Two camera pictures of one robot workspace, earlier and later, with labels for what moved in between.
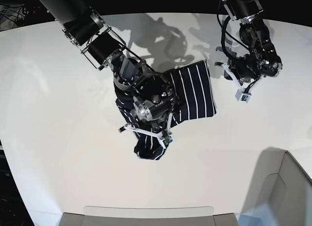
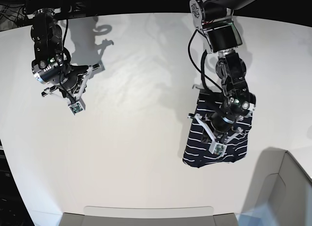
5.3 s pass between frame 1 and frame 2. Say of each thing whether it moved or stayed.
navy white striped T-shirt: moved
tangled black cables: stayed
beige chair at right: stayed
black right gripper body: moved
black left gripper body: moved
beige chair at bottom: stayed
